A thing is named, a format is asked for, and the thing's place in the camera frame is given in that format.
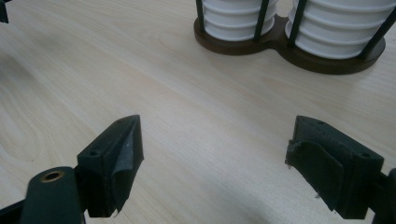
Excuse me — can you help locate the dark wooden cup holder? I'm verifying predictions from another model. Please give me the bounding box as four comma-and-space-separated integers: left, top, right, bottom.
193, 0, 396, 76

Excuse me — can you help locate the short stack of white cups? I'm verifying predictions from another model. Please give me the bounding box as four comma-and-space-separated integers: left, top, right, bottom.
201, 0, 279, 42

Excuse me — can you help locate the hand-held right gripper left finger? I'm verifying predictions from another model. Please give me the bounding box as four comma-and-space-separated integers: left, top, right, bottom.
74, 114, 145, 218

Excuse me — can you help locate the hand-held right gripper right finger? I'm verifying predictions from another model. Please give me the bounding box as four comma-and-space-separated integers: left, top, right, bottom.
284, 115, 385, 220

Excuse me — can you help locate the tall stack of white cups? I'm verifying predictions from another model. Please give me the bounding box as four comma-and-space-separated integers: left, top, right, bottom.
284, 0, 396, 60

